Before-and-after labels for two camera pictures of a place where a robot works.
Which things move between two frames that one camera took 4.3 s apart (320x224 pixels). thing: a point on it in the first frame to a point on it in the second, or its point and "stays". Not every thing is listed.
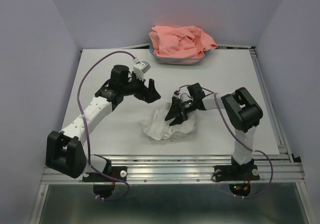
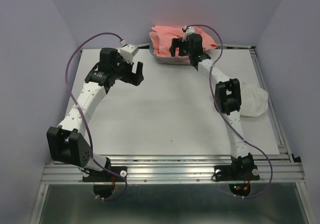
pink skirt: x=180 y=41 stays
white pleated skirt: x=156 y=126 to x=254 y=99
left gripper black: x=149 y=95 to x=132 y=78
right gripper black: x=174 y=112 to x=176 y=43
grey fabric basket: x=176 y=60 stays
